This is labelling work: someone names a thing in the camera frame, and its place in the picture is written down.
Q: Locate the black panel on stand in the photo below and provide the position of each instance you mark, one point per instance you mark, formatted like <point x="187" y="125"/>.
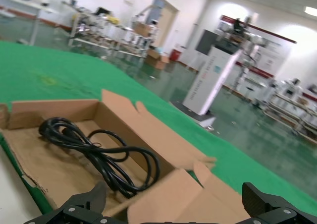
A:
<point x="205" y="41"/>

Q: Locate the open cardboard carton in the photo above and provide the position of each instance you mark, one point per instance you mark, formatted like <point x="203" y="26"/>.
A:
<point x="154" y="60"/>

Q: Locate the white pipe rack table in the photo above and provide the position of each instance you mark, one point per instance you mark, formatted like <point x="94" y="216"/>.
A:
<point x="99" y="39"/>

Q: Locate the white mobile robot tower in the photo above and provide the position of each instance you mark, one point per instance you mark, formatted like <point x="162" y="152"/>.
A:
<point x="210" y="85"/>

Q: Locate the beige door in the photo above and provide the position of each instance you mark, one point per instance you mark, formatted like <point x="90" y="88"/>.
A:
<point x="168" y="28"/>

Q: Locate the brown cardboard carton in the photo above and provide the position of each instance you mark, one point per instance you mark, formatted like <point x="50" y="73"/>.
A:
<point x="141" y="29"/>

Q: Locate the ceiling light panel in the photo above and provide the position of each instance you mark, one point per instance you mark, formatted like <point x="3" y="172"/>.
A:
<point x="310" y="11"/>

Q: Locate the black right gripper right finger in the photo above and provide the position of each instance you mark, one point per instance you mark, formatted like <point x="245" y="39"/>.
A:
<point x="251" y="196"/>

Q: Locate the red bin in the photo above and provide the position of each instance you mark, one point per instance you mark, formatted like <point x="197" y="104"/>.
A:
<point x="175" y="54"/>

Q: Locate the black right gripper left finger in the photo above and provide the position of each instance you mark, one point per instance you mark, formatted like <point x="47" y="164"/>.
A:
<point x="97" y="196"/>

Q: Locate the red-framed wall poster board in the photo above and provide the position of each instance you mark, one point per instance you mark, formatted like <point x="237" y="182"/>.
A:
<point x="270" y="53"/>

